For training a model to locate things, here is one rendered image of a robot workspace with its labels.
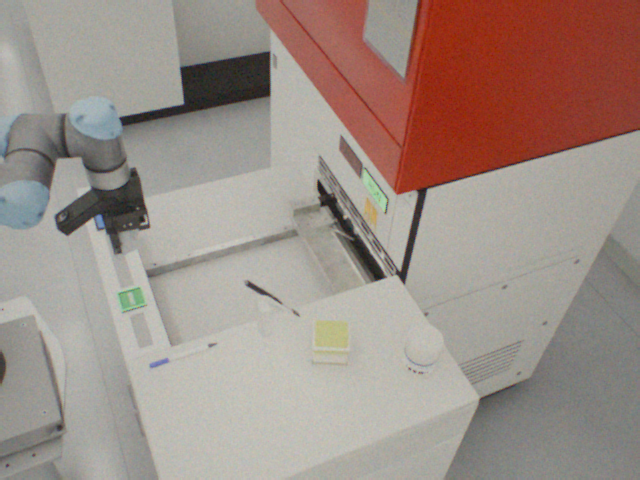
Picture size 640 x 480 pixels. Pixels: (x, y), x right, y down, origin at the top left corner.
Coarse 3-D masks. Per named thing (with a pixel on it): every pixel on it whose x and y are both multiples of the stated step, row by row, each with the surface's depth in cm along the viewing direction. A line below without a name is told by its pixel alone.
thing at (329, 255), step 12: (288, 216) 176; (300, 216) 173; (312, 240) 167; (324, 240) 167; (336, 240) 168; (312, 252) 165; (324, 252) 165; (336, 252) 165; (324, 264) 162; (336, 264) 162; (348, 264) 162; (324, 276) 161; (336, 276) 159; (348, 276) 160; (360, 276) 160; (336, 288) 157
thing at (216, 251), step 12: (276, 228) 174; (288, 228) 174; (240, 240) 170; (252, 240) 170; (264, 240) 172; (276, 240) 174; (192, 252) 166; (204, 252) 166; (216, 252) 167; (228, 252) 169; (156, 264) 162; (168, 264) 163; (180, 264) 165; (192, 264) 167
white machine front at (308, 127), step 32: (288, 64) 180; (288, 96) 187; (320, 96) 165; (288, 128) 194; (320, 128) 170; (352, 192) 162; (384, 192) 145; (416, 192) 132; (384, 224) 150; (416, 224) 139
